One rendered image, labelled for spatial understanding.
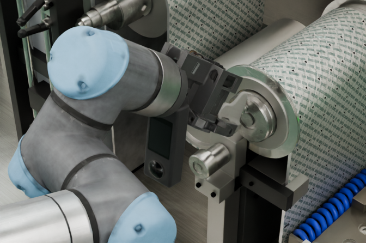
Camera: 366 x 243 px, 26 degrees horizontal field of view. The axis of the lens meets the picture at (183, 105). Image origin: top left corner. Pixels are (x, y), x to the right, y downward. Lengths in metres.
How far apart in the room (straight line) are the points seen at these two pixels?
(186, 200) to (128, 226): 0.76
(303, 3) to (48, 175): 0.75
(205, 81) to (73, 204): 0.30
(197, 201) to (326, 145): 0.36
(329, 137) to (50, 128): 0.52
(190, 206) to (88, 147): 0.69
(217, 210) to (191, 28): 0.29
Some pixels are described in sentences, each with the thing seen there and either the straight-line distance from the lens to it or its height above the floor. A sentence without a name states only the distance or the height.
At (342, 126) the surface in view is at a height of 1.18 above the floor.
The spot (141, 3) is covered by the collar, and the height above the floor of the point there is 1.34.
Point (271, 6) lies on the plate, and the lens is 1.50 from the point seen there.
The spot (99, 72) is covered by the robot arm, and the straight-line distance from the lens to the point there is 0.79.
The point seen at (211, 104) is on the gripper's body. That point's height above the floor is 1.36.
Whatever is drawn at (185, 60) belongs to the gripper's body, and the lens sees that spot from 0.92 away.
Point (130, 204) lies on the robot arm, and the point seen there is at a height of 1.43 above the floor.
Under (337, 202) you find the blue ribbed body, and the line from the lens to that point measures 1.31.
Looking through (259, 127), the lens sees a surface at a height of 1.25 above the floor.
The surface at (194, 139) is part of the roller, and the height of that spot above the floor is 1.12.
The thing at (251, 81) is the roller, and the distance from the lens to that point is 1.10.
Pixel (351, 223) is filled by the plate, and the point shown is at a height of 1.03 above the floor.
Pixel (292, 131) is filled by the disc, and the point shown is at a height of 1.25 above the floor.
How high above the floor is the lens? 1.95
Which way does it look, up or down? 38 degrees down
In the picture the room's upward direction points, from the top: straight up
